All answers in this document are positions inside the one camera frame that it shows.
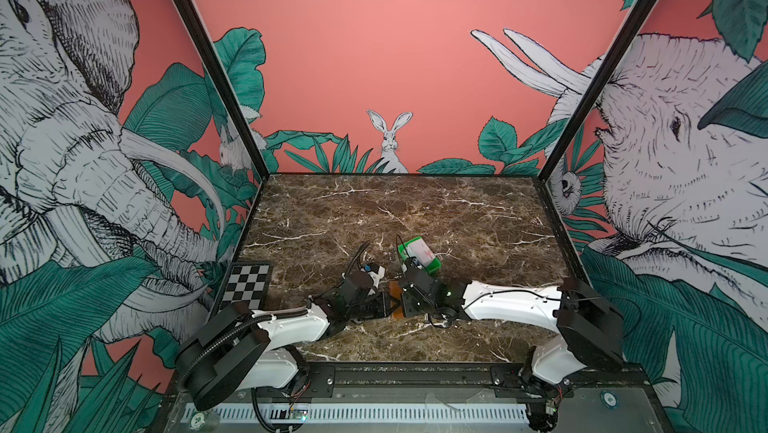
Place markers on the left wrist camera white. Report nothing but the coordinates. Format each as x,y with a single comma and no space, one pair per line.
376,272

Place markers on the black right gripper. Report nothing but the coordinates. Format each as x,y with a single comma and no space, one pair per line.
407,303

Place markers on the black frame post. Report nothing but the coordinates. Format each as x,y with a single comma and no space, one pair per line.
214,67
635,19

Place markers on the brown leather card holder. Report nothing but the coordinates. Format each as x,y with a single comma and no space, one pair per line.
396,308

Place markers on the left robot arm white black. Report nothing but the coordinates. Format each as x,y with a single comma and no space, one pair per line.
241,349

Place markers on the left black frame post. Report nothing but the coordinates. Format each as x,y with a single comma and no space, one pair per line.
214,67

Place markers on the green plastic tray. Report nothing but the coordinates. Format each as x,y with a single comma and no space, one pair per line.
403,253

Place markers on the stack of credit cards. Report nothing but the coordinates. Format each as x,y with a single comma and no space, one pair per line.
419,250

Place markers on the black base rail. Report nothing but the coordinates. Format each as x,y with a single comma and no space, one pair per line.
408,379

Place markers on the white slotted cable duct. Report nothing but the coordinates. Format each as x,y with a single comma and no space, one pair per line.
383,413

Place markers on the black white checkerboard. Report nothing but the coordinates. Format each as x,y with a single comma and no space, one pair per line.
246,281

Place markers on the right black frame post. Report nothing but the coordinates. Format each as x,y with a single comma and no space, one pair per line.
635,19

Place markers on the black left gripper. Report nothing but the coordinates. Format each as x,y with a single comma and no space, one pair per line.
384,310

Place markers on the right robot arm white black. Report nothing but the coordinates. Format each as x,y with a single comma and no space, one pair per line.
589,328

